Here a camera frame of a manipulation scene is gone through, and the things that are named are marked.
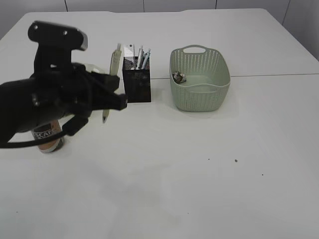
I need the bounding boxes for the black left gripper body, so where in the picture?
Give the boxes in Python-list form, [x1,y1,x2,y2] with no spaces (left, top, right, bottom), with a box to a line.
[29,63,128,136]

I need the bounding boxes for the brown Nescafe coffee bottle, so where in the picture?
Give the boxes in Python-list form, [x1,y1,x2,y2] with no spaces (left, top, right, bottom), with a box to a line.
[32,119,65,154]

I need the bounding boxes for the cream barrel pen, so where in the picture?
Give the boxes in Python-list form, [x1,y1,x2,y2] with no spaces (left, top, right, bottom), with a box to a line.
[102,43,122,124]

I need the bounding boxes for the clear plastic ruler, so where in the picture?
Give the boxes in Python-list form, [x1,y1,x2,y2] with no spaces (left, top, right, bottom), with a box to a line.
[124,44,135,58]

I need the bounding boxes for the grey grip pen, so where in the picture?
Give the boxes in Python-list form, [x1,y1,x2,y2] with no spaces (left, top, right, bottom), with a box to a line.
[137,45,144,69]

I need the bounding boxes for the blue patterned pen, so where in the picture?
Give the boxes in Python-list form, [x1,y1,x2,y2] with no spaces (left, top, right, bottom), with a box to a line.
[141,48,151,70]

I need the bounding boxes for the small grey paper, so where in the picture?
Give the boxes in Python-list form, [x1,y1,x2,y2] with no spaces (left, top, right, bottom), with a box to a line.
[172,71,186,84]

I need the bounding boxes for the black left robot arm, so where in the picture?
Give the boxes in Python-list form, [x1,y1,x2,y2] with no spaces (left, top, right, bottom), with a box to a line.
[0,63,128,149]

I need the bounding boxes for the translucent wavy glass plate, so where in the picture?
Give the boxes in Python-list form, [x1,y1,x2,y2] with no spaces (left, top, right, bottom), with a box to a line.
[83,63,105,74]

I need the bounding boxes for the black mesh pen holder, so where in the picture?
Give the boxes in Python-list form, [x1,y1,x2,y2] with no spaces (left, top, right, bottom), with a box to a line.
[122,57,152,103]

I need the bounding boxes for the green woven plastic basket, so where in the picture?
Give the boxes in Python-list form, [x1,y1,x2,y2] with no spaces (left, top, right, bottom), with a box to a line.
[169,45,230,112]

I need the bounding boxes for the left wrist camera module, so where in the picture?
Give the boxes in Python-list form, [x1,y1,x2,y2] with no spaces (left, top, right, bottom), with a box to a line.
[27,20,88,74]

